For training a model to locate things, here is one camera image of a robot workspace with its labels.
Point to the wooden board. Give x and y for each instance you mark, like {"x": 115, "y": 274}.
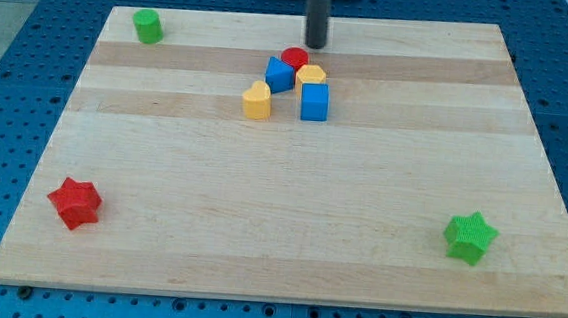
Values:
{"x": 428, "y": 120}

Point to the yellow hexagon block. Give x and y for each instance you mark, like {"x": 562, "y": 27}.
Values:
{"x": 311, "y": 74}

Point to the green cylinder block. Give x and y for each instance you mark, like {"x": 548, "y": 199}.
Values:
{"x": 148, "y": 26}

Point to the yellow heart block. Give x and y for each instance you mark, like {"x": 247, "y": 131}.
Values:
{"x": 256, "y": 101}

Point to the blue triangle block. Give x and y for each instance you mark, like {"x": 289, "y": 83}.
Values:
{"x": 279, "y": 75}

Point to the red star block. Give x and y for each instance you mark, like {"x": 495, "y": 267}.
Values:
{"x": 76, "y": 202}

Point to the green star block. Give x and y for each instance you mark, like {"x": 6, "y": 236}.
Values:
{"x": 469, "y": 237}

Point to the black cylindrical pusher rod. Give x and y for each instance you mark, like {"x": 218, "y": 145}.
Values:
{"x": 317, "y": 21}

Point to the blue cube block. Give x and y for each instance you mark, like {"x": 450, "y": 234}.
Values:
{"x": 314, "y": 102}

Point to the red circle block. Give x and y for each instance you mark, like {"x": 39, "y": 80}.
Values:
{"x": 295, "y": 57}

